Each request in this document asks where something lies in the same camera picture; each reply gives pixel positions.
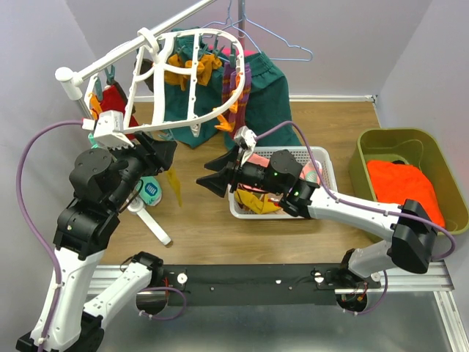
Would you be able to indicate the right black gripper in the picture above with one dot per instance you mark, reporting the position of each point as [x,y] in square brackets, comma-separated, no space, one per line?
[218,182]

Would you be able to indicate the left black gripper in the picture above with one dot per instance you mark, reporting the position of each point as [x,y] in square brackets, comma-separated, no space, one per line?
[164,151]

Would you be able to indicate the mustard yellow sock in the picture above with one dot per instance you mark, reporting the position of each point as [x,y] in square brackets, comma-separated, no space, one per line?
[175,184]

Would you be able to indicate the white round clip hanger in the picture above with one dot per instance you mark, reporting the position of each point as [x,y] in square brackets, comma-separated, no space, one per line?
[159,47]

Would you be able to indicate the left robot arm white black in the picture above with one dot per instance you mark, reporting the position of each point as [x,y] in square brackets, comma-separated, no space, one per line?
[68,321]

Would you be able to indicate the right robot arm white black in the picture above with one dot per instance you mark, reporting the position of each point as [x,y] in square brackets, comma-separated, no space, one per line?
[407,237]

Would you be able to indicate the green trousers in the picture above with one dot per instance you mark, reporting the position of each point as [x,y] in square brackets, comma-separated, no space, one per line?
[267,104]

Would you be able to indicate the orange clothespin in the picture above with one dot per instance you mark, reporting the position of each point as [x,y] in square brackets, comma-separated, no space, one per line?
[224,124]

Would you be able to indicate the purple striped hanging sock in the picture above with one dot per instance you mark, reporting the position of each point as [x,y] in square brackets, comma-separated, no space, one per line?
[235,115]

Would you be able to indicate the red hanging garment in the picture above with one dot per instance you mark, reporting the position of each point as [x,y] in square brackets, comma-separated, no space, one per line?
[114,98]

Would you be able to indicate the dark brown hanging sock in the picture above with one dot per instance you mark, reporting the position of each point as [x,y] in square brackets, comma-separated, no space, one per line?
[146,65]

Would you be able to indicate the white laundry basket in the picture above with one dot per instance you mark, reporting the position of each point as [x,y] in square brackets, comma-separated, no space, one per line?
[251,205]

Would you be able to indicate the pink garment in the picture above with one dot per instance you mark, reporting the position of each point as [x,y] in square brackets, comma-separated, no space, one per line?
[227,52]

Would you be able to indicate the vertical metal pole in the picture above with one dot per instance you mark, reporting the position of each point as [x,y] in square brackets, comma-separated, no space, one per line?
[241,22]

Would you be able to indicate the orange cloth in bin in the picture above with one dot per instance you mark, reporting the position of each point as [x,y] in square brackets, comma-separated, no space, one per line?
[395,183]

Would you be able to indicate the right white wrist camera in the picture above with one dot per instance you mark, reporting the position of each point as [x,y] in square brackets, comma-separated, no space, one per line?
[245,139]

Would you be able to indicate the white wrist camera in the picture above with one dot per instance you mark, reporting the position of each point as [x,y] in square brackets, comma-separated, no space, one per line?
[245,139]
[106,130]

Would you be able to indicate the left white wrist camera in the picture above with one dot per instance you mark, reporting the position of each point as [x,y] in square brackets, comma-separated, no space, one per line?
[106,130]

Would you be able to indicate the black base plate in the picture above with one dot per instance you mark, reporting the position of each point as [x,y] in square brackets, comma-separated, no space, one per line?
[262,284]

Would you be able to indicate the blue wire hanger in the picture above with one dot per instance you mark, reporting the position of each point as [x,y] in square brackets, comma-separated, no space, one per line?
[230,22]

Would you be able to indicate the aluminium rail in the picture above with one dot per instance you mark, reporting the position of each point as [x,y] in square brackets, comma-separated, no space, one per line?
[437,278]

